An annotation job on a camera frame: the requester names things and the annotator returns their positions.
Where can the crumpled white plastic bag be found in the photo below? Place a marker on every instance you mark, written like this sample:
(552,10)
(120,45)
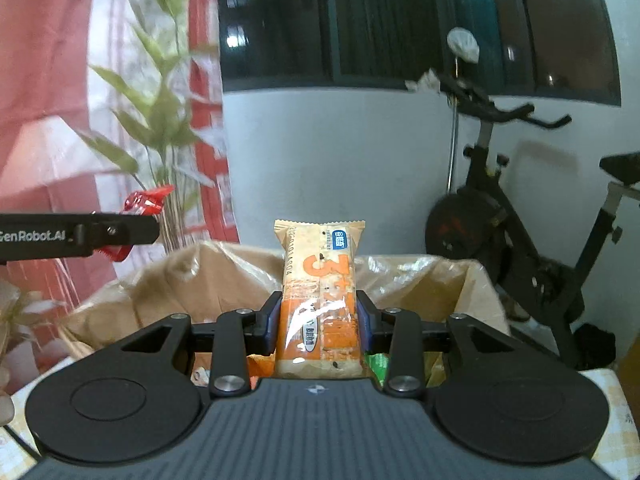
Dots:
(424,81)

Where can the beige and orange cracker packet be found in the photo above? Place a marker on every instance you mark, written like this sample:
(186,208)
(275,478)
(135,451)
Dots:
(320,290)

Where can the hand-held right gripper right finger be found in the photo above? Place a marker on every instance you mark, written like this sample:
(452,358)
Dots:
(365,325)

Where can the dark window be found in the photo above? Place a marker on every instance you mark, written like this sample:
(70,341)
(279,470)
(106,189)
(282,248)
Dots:
(375,20)

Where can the black bag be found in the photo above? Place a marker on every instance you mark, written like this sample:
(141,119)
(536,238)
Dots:
(595,346)

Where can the brown cardboard box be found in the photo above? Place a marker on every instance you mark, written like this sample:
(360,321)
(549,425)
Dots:
(480,295)

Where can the red candy wrapper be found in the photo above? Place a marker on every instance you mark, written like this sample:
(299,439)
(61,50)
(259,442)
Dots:
(145,201)

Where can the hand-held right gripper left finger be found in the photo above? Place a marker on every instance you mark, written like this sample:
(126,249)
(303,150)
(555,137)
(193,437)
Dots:
(270,325)

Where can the black exercise bike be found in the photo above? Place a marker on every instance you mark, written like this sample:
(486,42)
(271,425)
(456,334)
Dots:
(505,240)

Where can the metal pole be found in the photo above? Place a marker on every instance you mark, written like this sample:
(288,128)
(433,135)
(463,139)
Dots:
(453,145)

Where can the orange snack bag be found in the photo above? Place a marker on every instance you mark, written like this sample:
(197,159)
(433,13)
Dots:
(259,364)

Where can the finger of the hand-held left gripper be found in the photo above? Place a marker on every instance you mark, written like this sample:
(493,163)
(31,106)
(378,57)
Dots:
(120,232)

